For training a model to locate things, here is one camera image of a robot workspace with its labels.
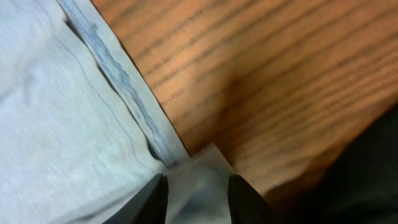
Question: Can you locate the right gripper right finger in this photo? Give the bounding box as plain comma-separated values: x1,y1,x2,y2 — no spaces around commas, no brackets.
228,174,286,224

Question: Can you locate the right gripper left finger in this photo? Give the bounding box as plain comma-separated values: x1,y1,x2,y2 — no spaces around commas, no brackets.
103,174,169,224

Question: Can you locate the light blue printed t-shirt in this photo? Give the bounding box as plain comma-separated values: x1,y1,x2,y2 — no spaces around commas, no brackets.
1,1,232,223

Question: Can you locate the black Nike garment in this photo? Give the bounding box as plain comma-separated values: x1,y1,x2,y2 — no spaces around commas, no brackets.
285,106,397,224

